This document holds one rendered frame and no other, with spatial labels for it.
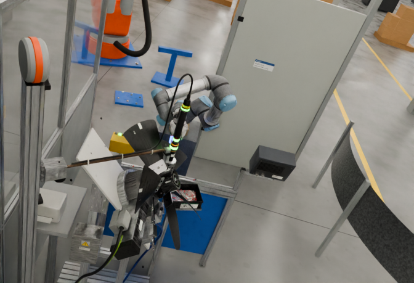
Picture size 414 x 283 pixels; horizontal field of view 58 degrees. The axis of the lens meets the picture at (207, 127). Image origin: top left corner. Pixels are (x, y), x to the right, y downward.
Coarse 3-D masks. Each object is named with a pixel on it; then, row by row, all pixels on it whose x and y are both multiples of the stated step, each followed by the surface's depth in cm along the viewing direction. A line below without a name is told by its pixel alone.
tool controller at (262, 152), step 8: (256, 152) 247; (264, 152) 243; (272, 152) 245; (280, 152) 247; (288, 152) 249; (256, 160) 243; (264, 160) 240; (272, 160) 240; (280, 160) 242; (288, 160) 244; (256, 168) 247; (264, 168) 246; (272, 168) 246; (280, 168) 245; (288, 168) 244; (264, 176) 254; (272, 176) 252; (280, 176) 251
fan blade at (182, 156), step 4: (168, 144) 228; (176, 152) 226; (180, 152) 229; (176, 156) 223; (180, 156) 225; (184, 156) 229; (176, 160) 219; (180, 160) 222; (184, 160) 225; (176, 164) 217; (180, 164) 219; (172, 168) 212; (176, 168) 213
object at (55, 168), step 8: (48, 160) 162; (56, 160) 163; (64, 160) 164; (48, 168) 158; (56, 168) 159; (64, 168) 162; (40, 176) 160; (48, 176) 160; (56, 176) 162; (64, 176) 165
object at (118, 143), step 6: (114, 132) 243; (114, 138) 238; (120, 138) 240; (114, 144) 238; (120, 144) 238; (126, 144) 237; (114, 150) 240; (120, 150) 240; (126, 150) 240; (132, 150) 240
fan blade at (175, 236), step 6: (168, 210) 197; (174, 210) 190; (168, 216) 198; (174, 216) 190; (168, 222) 198; (174, 222) 190; (174, 228) 191; (174, 234) 192; (174, 240) 194; (174, 246) 196; (180, 246) 182
